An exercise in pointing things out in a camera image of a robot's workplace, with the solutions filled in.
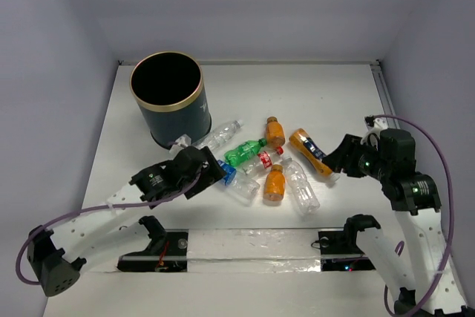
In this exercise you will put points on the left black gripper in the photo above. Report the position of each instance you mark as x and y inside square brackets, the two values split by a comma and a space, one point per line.
[209, 170]

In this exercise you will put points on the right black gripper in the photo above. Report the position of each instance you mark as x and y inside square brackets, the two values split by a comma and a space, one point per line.
[337, 158]

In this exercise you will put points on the large orange bottle blue label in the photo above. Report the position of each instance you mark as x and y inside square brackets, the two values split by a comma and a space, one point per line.
[303, 143]

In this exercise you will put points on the clear bottle blue label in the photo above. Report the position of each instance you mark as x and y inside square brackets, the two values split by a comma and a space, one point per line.
[238, 185]

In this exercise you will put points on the clear plastic bottle white cap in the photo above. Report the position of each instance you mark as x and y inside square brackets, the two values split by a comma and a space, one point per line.
[218, 137]

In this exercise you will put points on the clear plastic bottle unlabelled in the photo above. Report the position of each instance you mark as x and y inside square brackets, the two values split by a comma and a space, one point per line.
[304, 196]

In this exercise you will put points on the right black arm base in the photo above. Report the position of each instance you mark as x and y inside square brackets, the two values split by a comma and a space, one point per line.
[336, 255]

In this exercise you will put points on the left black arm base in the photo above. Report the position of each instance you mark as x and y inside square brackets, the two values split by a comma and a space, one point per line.
[172, 257]

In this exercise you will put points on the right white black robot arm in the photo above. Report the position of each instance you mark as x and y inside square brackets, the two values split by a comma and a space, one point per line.
[417, 273]

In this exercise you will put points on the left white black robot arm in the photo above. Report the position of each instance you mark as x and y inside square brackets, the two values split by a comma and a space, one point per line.
[64, 248]

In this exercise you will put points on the dark bin with gold rim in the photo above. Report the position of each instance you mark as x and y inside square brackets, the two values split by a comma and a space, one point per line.
[170, 92]

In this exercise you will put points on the clear bottle red label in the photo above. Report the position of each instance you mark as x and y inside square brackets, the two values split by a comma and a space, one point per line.
[262, 162]

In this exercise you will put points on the green plastic bottle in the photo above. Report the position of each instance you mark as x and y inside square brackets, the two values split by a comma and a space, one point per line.
[244, 152]

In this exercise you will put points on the small orange bottle lower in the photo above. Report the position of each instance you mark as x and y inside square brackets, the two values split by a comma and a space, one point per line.
[274, 186]

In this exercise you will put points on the small orange bottle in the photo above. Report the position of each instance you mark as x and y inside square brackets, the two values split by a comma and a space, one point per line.
[274, 186]
[274, 132]

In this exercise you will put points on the small orange bottle upper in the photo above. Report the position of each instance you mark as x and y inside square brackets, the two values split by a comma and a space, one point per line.
[274, 132]

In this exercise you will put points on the silver foil strip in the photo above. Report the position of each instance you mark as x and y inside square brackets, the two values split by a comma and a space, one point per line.
[252, 251]

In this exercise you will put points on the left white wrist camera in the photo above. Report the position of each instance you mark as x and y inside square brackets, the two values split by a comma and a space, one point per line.
[179, 144]

